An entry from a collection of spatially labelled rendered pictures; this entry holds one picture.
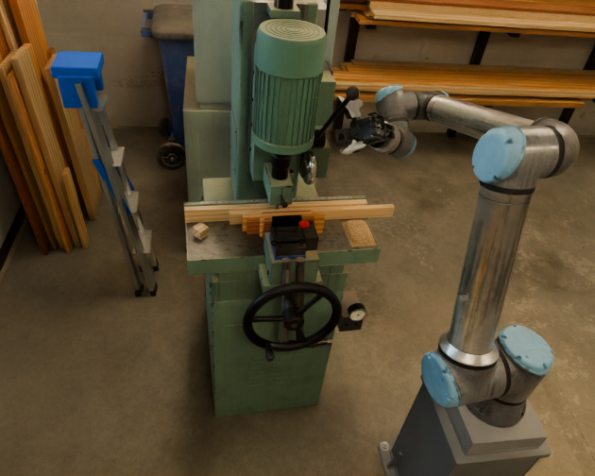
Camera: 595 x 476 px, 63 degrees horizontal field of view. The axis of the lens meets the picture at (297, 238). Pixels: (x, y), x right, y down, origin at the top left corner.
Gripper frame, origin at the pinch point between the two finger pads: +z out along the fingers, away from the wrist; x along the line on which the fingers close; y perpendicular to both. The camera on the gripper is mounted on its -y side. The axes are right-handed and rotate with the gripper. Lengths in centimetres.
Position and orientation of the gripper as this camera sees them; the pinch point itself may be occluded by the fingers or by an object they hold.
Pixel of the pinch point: (336, 124)
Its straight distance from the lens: 132.8
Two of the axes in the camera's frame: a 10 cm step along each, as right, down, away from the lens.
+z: -6.1, -0.1, -7.9
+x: 0.7, 9.9, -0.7
